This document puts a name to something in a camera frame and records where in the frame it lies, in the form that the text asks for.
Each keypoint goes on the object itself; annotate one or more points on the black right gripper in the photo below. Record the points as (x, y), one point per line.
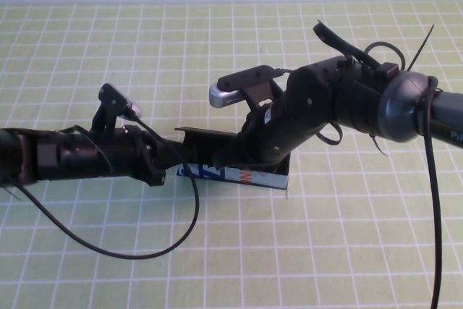
(267, 139)

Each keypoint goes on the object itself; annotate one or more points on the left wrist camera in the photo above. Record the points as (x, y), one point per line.
(115, 97)

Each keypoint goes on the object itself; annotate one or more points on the right camera black bracket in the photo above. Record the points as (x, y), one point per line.
(258, 92)

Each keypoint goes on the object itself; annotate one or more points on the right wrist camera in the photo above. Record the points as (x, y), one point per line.
(231, 97)

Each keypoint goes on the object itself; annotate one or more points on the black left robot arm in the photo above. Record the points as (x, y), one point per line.
(72, 155)

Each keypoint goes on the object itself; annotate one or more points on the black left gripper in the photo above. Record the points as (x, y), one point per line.
(141, 153)

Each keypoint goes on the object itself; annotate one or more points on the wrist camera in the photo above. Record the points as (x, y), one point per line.
(115, 97)
(231, 97)

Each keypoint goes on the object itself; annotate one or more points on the camera black bracket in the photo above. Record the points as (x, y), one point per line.
(105, 117)
(258, 92)

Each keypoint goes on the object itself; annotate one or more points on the black printed glasses case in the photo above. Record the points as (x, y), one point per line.
(260, 178)

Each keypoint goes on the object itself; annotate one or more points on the left camera black bracket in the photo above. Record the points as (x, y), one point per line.
(105, 117)

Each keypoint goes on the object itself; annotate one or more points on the green white grid tablecloth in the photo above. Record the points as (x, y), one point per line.
(108, 280)

